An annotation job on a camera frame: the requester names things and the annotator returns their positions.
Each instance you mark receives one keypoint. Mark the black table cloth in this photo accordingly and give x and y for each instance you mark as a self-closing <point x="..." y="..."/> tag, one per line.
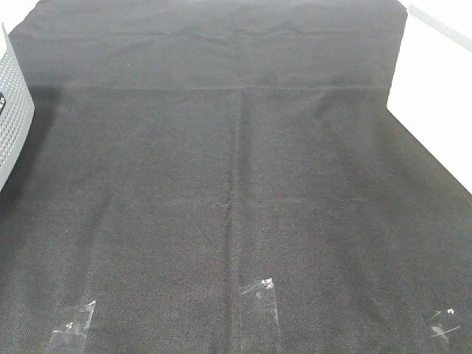
<point x="181" y="150"/>

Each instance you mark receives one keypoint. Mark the clear tape strip middle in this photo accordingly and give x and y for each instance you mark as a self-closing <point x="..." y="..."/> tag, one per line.
<point x="259" y="326"/>

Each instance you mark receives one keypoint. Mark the clear tape strip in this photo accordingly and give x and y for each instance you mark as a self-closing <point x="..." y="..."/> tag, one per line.
<point x="259" y="326"/>
<point x="69" y="335"/>
<point x="443" y="324"/>

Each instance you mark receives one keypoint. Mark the white plastic storage box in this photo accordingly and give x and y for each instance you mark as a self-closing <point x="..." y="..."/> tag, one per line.
<point x="430" y="93"/>

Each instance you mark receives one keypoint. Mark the grey perforated metal basket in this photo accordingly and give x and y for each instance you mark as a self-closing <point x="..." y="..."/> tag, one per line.
<point x="17" y="107"/>

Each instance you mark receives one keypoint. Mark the clear tape strip left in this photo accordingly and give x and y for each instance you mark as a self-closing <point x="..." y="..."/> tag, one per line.
<point x="69" y="335"/>

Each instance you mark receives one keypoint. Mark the clear tape strip right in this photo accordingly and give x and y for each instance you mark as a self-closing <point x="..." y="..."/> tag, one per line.
<point x="443" y="324"/>

